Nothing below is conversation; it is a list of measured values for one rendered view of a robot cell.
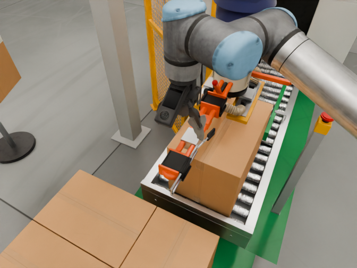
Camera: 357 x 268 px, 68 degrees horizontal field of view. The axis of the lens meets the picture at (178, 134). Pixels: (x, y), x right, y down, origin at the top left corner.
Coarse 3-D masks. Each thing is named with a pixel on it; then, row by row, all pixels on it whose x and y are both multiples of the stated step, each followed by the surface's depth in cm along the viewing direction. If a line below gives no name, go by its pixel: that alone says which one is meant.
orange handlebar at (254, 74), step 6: (252, 72) 125; (258, 72) 125; (264, 78) 124; (270, 78) 122; (276, 78) 121; (282, 78) 121; (222, 84) 119; (228, 84) 119; (282, 84) 122; (288, 84) 120; (228, 90) 116; (204, 108) 107; (204, 114) 104; (210, 114) 105; (210, 120) 102; (204, 132) 99; (180, 144) 94; (180, 150) 93; (192, 150) 92; (168, 174) 85; (174, 174) 85
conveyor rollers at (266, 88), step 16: (272, 96) 230; (288, 96) 232; (272, 128) 207; (272, 144) 193; (160, 176) 172; (256, 176) 172; (176, 192) 164; (240, 192) 164; (208, 208) 156; (240, 208) 156
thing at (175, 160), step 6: (174, 150) 90; (168, 156) 88; (174, 156) 88; (180, 156) 88; (186, 156) 88; (162, 162) 87; (168, 162) 87; (174, 162) 87; (180, 162) 87; (162, 168) 86; (168, 168) 85; (174, 168) 85; (180, 168) 85; (162, 174) 89
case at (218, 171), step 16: (224, 112) 155; (256, 112) 155; (208, 128) 146; (224, 128) 146; (240, 128) 146; (256, 128) 146; (176, 144) 138; (208, 144) 138; (224, 144) 138; (240, 144) 138; (256, 144) 140; (208, 160) 131; (224, 160) 131; (240, 160) 131; (192, 176) 142; (208, 176) 135; (224, 176) 128; (240, 176) 124; (192, 192) 154; (208, 192) 145; (224, 192) 138; (224, 208) 148
